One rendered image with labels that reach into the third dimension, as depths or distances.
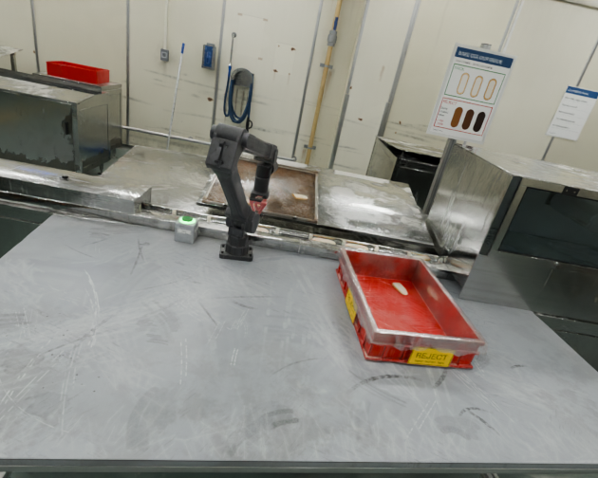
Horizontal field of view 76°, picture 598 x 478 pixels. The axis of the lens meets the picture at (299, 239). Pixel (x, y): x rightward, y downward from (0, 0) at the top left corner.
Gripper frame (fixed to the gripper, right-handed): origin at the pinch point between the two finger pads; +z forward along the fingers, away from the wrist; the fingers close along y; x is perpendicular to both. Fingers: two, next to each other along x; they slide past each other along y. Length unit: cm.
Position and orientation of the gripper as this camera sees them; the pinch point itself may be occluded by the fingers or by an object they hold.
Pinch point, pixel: (257, 211)
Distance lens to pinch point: 153.3
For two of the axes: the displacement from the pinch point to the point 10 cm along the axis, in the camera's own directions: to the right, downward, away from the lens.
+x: -9.8, -1.8, -0.7
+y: 0.1, -4.2, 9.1
